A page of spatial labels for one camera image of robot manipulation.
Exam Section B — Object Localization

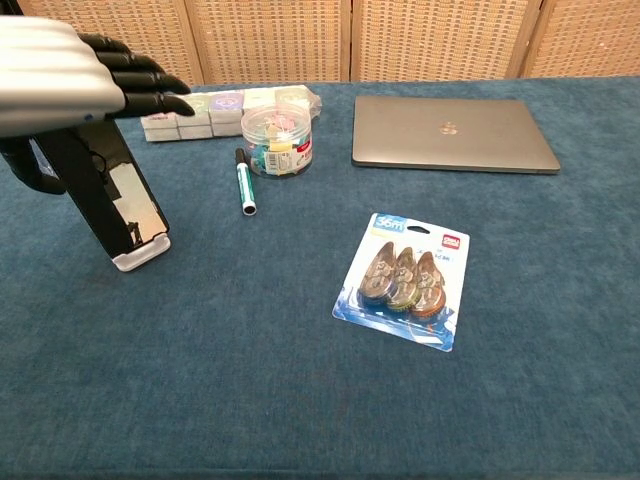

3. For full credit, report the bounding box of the clear jar of binder clips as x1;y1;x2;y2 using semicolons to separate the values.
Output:
240;106;315;181

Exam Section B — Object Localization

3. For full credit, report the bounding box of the blue table cloth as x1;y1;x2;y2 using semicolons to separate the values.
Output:
0;76;640;480

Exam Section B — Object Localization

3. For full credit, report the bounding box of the green whiteboard marker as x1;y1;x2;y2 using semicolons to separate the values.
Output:
234;147;259;217

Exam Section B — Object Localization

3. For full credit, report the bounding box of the grey closed laptop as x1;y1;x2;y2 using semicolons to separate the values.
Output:
351;94;562;176

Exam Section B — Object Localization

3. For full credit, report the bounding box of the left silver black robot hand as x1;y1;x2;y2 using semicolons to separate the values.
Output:
0;16;196;196

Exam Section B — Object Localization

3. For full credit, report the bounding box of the white phone stand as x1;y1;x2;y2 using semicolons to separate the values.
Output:
112;233;172;273

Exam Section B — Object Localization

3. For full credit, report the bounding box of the correction tape blister pack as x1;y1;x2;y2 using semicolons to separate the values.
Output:
331;212;471;354

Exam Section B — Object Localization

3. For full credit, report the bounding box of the woven wooden folding screen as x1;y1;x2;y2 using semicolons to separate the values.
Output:
17;0;640;89

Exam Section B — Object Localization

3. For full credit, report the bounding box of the black smartphone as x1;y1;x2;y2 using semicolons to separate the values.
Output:
37;118;170;261

